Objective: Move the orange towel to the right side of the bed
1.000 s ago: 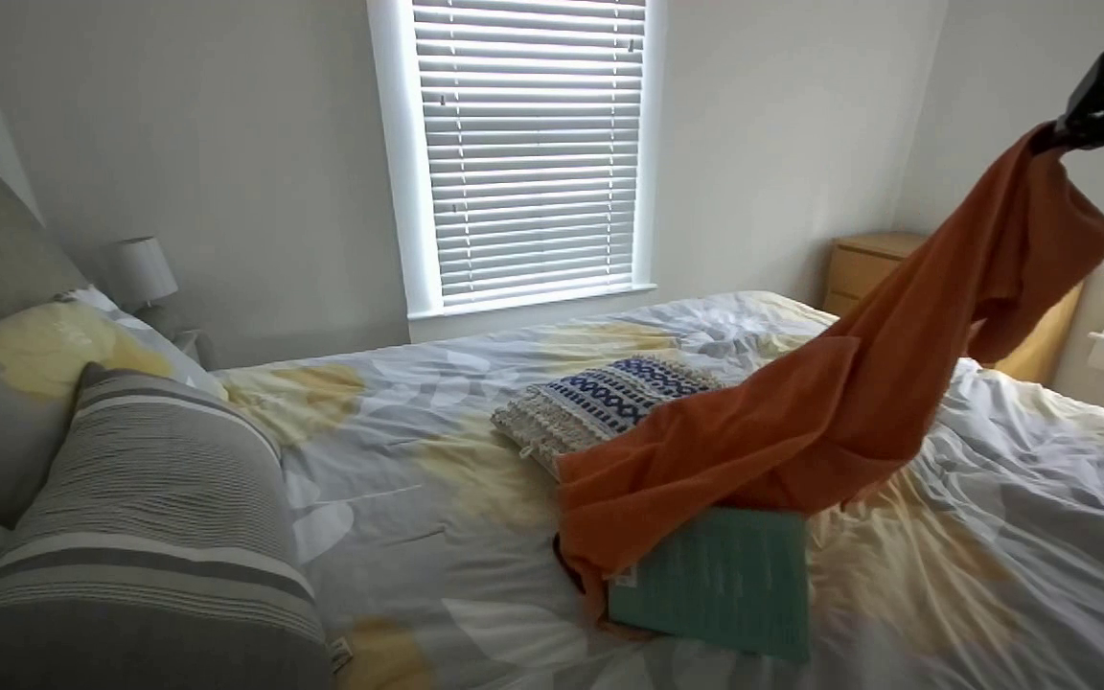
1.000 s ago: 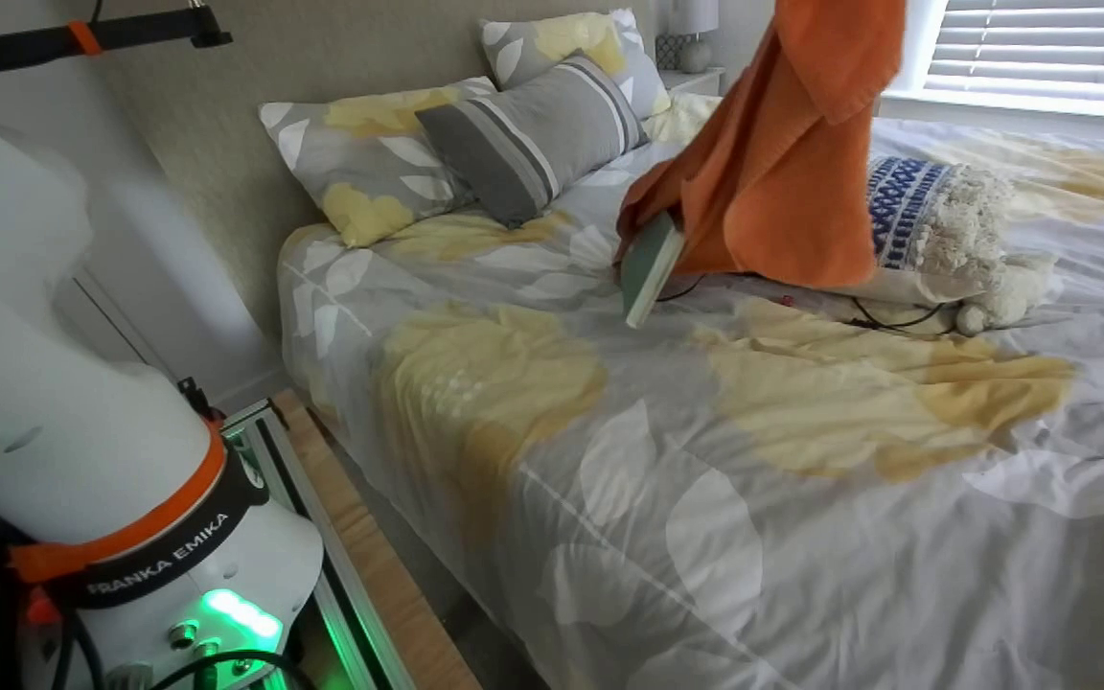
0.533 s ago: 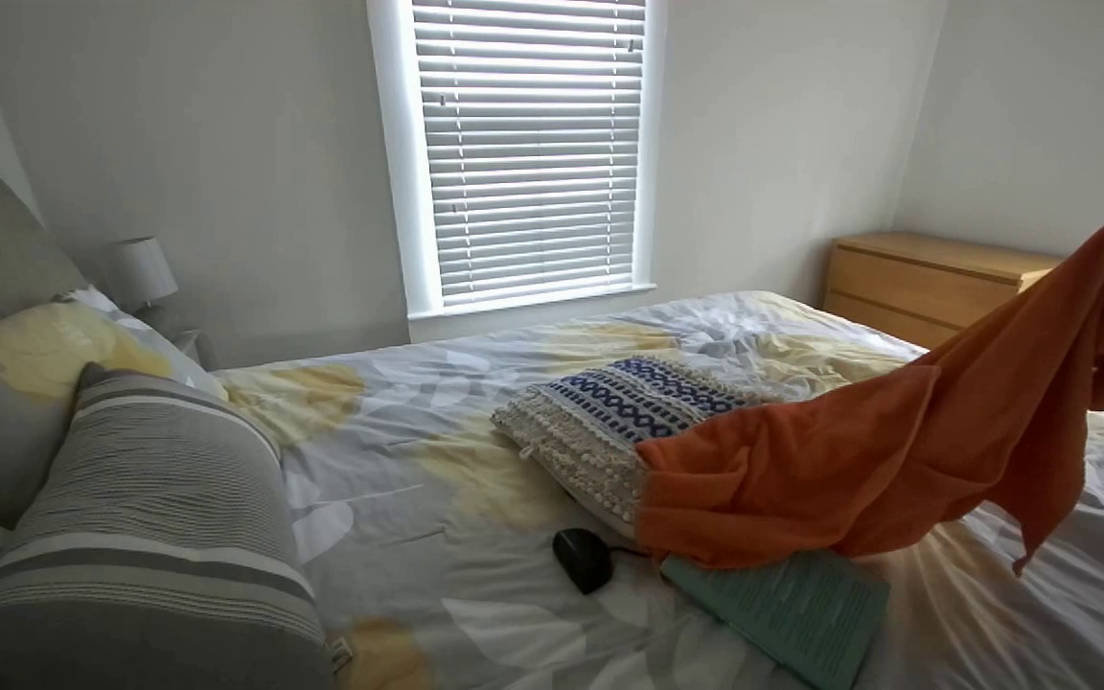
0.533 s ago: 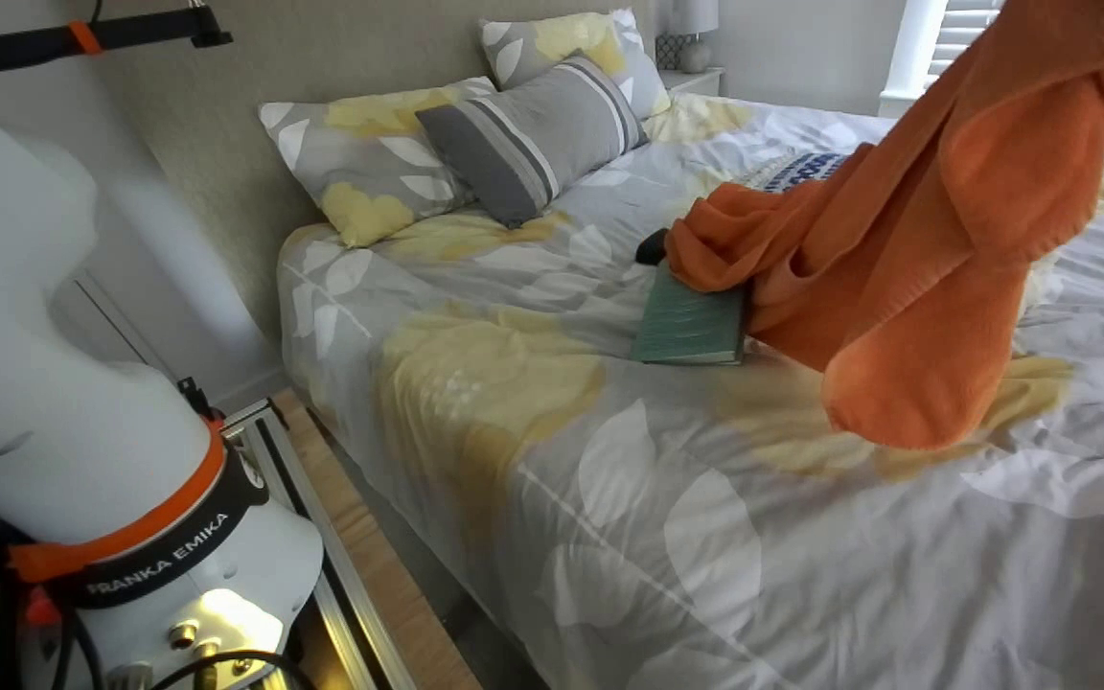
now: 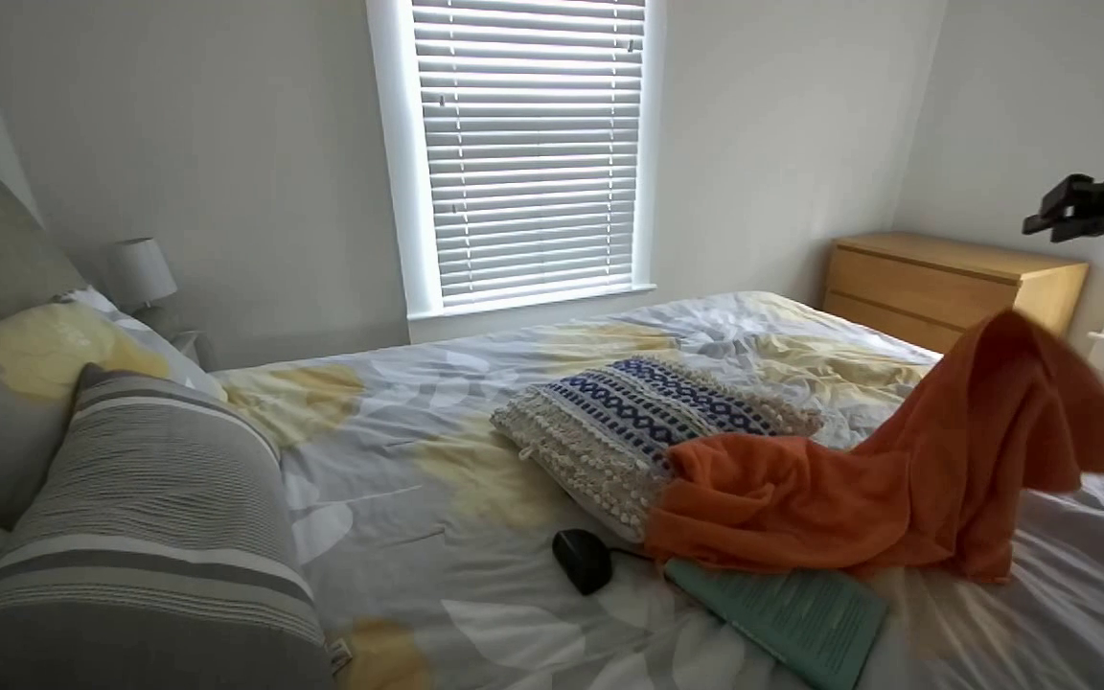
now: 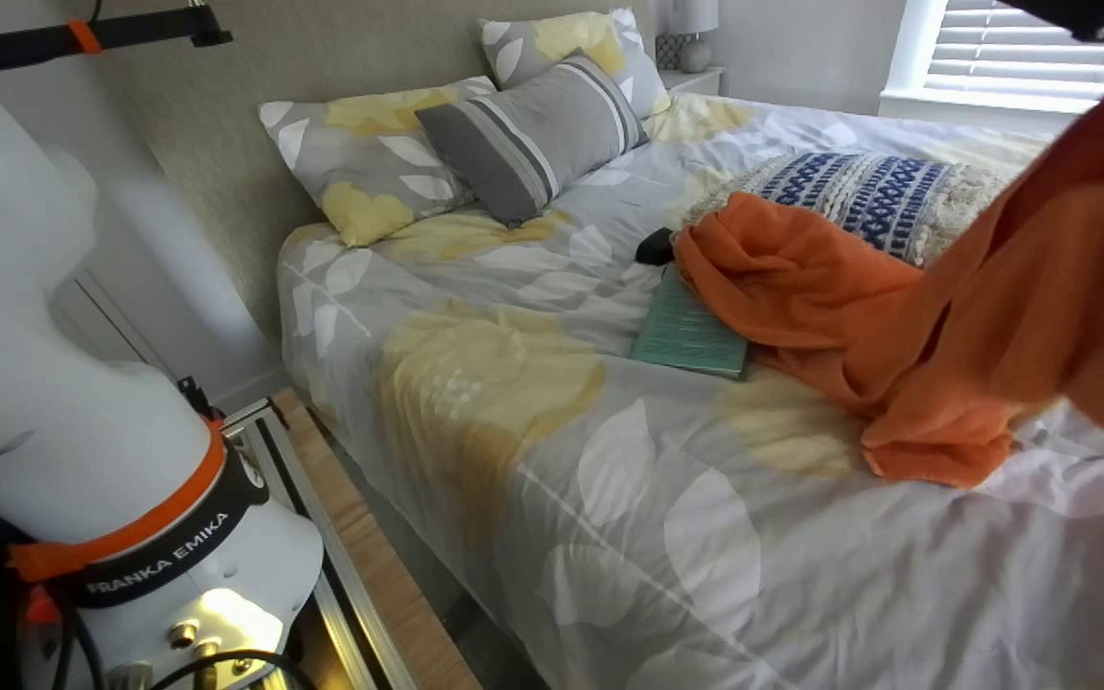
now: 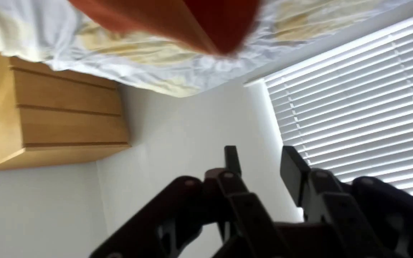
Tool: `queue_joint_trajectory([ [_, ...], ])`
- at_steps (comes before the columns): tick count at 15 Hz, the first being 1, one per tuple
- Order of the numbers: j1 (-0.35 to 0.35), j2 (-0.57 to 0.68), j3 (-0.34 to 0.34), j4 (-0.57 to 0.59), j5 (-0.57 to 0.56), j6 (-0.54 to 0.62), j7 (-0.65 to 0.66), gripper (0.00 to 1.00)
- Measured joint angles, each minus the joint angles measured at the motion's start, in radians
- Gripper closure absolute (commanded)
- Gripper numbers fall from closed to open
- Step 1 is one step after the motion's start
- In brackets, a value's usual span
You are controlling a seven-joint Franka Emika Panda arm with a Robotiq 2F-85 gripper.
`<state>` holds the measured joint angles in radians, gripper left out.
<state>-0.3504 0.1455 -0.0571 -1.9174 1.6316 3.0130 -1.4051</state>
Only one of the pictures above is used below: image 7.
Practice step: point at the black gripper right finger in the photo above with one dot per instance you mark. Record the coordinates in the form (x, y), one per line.
(330, 205)

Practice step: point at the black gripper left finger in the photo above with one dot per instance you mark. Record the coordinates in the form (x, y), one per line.
(192, 209)

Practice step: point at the orange towel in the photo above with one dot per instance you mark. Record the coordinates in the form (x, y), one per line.
(215, 23)

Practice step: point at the white yellow floral bed sheet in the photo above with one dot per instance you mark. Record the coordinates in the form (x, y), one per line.
(135, 66)

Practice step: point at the white window blinds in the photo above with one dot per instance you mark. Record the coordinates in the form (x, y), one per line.
(359, 109)

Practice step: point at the light wooden dresser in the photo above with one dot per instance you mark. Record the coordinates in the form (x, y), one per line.
(63, 123)

